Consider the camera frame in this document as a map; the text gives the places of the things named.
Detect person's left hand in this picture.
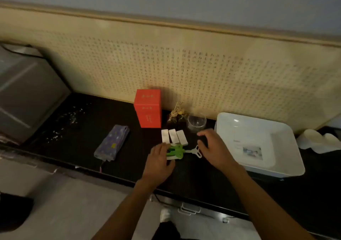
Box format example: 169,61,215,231
141,142,176,187

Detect person's right hand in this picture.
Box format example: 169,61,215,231
197,129,238,172

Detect green tool with white key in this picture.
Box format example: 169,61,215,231
166,144,203,160

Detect person's right forearm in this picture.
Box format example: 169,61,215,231
225,163,317,240

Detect person's left forearm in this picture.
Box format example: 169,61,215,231
91,179,156,240

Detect clear glass bowl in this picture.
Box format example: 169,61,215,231
187,114,207,133

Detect person's white shoe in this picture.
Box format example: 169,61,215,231
159,207,172,223

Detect red cardboard box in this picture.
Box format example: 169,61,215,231
133,89,162,129

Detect white square tray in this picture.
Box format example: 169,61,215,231
214,112,306,178

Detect purple patterned fabric pouch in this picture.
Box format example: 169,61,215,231
93,124,130,162

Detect person's dark trouser leg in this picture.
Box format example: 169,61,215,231
151,221,187,240

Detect scattered white crumbs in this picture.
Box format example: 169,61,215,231
45,103,92,143

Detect white paper towel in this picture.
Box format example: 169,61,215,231
296,129,341,154

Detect grey appliance box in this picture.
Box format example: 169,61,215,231
0,45,71,144

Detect white drawer handle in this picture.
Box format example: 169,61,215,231
177,202,202,216

